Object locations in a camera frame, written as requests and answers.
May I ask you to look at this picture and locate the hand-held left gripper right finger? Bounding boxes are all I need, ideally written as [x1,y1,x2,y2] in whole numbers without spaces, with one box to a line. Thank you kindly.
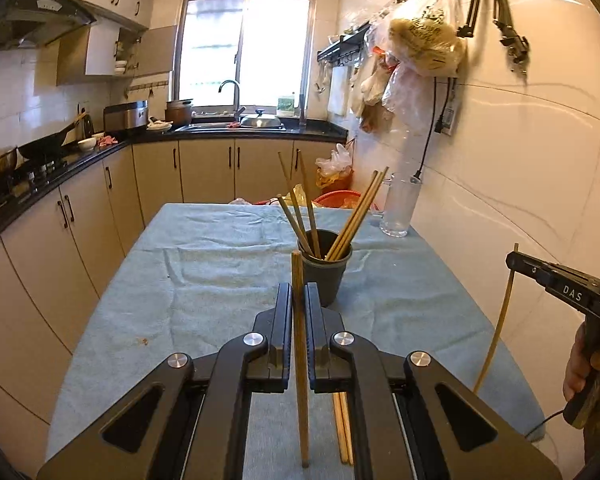
[305,282,563,480]

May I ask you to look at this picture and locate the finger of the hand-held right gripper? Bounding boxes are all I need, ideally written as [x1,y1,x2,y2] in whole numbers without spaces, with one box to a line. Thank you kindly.
[506,252,600,313]

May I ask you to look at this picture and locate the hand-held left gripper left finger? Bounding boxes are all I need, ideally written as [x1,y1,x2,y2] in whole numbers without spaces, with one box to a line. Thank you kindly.
[36,282,293,480]

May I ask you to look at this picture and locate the black utensil holder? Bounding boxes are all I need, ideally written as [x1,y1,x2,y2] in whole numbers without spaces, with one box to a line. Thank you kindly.
[297,229,354,308]

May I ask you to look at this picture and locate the curved pale chopstick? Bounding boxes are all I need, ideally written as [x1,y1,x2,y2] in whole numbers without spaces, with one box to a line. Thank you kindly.
[472,242,521,395]

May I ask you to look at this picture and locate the light bamboo chopstick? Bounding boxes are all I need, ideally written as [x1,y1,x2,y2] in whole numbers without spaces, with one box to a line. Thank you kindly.
[291,251,311,468]

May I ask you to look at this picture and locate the group of wooden chopsticks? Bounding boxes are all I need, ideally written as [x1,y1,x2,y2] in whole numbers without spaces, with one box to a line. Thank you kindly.
[276,151,391,262]

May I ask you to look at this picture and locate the person's right hand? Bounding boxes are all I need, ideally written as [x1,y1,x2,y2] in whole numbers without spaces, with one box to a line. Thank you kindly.
[562,321,600,402]

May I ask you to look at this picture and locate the short brown chopstick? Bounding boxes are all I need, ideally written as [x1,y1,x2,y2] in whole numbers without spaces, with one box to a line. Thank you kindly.
[332,392,346,463]
[340,392,355,465]

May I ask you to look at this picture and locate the blue-grey table cloth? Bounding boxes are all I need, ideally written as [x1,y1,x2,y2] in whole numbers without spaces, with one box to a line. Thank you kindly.
[45,202,543,480]

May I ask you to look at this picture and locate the red basin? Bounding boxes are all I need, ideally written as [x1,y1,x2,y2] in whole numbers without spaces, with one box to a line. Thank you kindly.
[312,189,381,211]

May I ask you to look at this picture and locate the clear glass pitcher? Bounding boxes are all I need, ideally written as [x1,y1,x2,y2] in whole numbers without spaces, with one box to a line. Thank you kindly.
[377,172,423,238]

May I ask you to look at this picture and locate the plastic bag with orange contents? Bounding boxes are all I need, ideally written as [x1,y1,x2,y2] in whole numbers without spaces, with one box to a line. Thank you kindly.
[315,142,355,191]

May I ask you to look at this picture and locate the black countertop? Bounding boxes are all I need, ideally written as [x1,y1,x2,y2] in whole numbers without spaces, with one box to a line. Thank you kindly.
[0,122,348,253]

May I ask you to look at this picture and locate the steel pot lid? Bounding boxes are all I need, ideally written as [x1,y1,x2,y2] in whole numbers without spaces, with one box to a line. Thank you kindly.
[240,109,283,130]

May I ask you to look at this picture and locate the steel sink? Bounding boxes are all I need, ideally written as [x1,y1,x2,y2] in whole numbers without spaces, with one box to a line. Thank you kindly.
[175,121,287,133]

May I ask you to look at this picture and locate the steel faucet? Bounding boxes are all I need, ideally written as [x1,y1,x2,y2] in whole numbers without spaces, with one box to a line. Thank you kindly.
[217,79,246,123]

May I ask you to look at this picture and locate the brown clay pot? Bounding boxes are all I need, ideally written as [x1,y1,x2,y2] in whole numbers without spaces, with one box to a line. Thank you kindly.
[165,99,195,128]

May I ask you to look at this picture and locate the beige lower cabinets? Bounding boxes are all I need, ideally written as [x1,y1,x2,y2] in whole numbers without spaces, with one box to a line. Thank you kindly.
[0,139,351,461]

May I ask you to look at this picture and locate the pale cutting board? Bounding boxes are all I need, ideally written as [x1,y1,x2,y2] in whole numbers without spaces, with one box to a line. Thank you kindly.
[327,67,351,116]

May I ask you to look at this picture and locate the silver rice cooker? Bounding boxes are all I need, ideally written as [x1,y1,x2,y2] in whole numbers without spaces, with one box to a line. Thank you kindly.
[102,101,149,133]

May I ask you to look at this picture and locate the hanging plastic bags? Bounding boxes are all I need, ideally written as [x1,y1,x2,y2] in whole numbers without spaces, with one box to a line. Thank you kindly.
[347,0,468,133]

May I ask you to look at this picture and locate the gas stove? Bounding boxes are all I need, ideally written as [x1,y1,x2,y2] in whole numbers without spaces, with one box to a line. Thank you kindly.
[10,157,81,196]

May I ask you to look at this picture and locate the window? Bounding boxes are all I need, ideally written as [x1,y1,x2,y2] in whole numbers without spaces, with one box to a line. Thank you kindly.
[172,0,318,108]

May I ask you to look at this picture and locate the black wok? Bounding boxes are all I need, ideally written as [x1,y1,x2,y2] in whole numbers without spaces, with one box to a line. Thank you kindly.
[17,112,88,158]

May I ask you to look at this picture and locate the grey range hood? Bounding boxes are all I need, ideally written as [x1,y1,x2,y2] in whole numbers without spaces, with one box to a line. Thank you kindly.
[0,0,97,53]

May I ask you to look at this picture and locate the thin black cable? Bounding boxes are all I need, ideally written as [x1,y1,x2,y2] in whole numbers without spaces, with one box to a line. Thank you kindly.
[524,407,566,441]

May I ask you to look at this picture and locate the black power cable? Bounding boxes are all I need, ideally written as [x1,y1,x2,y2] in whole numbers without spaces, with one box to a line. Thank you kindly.
[412,77,456,183]

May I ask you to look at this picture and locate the black folding wall bracket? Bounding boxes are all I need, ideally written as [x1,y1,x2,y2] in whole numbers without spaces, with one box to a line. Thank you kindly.
[457,0,531,76]

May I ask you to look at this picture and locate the black wall shelf rack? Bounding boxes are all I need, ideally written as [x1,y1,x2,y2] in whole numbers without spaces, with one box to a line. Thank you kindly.
[316,22,371,68]

